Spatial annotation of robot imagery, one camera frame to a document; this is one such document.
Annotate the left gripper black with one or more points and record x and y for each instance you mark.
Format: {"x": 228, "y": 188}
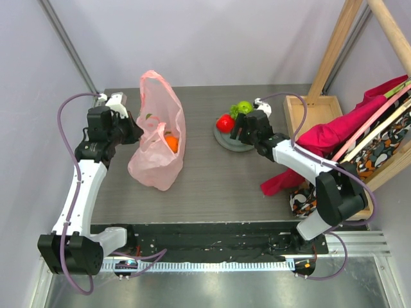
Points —
{"x": 133, "y": 128}

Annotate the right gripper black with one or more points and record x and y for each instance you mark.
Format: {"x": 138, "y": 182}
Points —
{"x": 243, "y": 130}

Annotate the pink plastic bag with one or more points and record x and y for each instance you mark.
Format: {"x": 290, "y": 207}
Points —
{"x": 161, "y": 114}

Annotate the orange fruit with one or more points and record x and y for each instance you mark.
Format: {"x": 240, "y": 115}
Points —
{"x": 172, "y": 142}

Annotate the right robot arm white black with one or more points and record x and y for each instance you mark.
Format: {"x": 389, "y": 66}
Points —
{"x": 340, "y": 193}

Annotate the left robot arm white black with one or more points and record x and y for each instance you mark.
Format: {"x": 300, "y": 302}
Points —
{"x": 71, "y": 246}

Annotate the green grapes bunch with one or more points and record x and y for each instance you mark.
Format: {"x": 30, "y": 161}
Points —
{"x": 234, "y": 111}

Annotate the green apple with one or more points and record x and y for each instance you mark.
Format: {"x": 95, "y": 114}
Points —
{"x": 244, "y": 107}

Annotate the grey plate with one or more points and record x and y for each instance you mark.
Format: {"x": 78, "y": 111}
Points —
{"x": 226, "y": 142}

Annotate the magenta cloth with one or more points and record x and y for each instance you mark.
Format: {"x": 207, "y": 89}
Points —
{"x": 322, "y": 139}

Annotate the patterned black orange cloth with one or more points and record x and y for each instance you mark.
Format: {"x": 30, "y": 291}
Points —
{"x": 382, "y": 143}

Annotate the wooden round pole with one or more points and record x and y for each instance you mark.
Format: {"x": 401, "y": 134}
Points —
{"x": 392, "y": 32}

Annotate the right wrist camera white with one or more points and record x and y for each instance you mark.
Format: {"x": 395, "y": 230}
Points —
{"x": 259, "y": 104}

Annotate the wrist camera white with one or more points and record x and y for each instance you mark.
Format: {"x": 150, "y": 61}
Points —
{"x": 115, "y": 102}
{"x": 259, "y": 104}

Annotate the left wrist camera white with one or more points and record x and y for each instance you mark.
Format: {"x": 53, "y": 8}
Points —
{"x": 115, "y": 102}

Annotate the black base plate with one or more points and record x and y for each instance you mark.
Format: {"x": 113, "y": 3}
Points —
{"x": 223, "y": 242}

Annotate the white slotted cable duct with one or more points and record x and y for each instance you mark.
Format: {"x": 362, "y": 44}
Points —
{"x": 124, "y": 266}

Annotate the aluminium frame rail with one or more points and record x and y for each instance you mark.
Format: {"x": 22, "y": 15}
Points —
{"x": 69, "y": 47}

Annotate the wooden upright post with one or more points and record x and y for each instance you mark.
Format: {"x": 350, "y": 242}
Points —
{"x": 336, "y": 42}

